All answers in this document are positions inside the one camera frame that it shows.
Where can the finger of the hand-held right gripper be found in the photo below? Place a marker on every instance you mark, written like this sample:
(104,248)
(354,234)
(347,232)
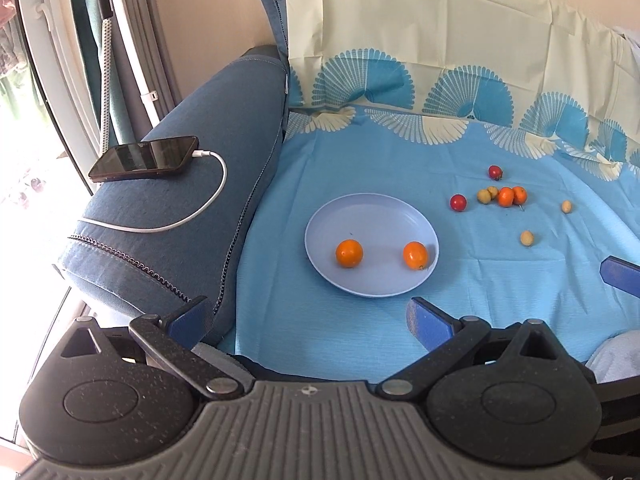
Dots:
(621,273)

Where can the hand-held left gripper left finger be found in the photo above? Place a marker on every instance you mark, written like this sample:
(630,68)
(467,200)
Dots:
(187,319)

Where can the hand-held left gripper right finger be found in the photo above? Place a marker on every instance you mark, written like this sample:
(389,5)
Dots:
(431,323)

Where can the pale blue round plate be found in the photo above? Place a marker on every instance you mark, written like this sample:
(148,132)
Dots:
(375,227)

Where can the small red fruit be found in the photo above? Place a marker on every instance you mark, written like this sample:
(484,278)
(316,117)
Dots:
(458,202)
(495,172)

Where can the small orange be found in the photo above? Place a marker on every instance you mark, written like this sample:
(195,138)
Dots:
(415,255)
(521,193)
(505,197)
(349,253)

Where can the white cloth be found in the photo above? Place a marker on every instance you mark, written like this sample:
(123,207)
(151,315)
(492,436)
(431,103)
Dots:
(617,360)

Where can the black smartphone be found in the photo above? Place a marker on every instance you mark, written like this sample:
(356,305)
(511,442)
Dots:
(145,157)

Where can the blue and cream printed sheet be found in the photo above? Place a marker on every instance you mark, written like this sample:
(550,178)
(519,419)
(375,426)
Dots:
(380,160)

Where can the teal curtain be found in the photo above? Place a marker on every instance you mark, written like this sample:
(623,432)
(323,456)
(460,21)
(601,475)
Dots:
(92,60)

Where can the grey curtain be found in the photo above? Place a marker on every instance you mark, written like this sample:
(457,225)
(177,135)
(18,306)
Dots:
(150,35)

